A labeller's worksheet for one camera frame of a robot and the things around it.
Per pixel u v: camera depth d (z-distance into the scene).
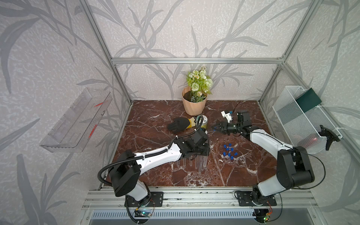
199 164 0.87
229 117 0.81
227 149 0.91
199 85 0.94
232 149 0.92
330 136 0.55
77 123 0.69
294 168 0.44
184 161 0.87
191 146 0.61
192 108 1.02
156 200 0.73
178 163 0.87
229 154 0.89
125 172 0.42
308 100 0.72
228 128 0.77
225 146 0.94
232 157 0.89
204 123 0.96
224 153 0.89
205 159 0.85
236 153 0.89
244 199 0.72
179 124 1.03
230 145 0.94
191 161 0.87
